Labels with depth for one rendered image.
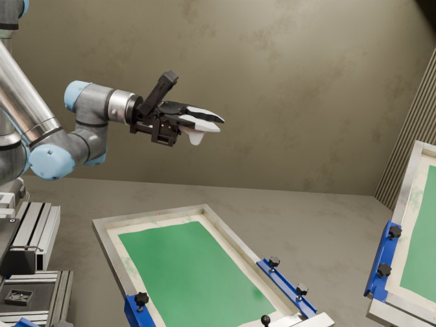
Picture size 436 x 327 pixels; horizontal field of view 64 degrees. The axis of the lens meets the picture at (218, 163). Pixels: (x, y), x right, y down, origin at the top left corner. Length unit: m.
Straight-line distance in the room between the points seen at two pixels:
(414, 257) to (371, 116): 3.49
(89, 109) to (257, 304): 0.92
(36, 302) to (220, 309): 1.33
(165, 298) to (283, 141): 3.26
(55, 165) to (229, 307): 0.84
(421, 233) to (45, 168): 1.32
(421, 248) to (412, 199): 0.22
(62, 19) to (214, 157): 2.09
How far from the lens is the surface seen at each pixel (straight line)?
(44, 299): 2.39
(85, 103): 0.84
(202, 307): 1.32
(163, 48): 3.67
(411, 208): 1.62
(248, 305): 1.37
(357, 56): 4.48
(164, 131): 0.79
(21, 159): 1.07
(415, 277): 1.47
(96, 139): 0.86
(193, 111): 0.80
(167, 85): 0.76
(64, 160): 0.75
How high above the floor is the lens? 1.89
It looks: 22 degrees down
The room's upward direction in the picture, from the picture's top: 12 degrees clockwise
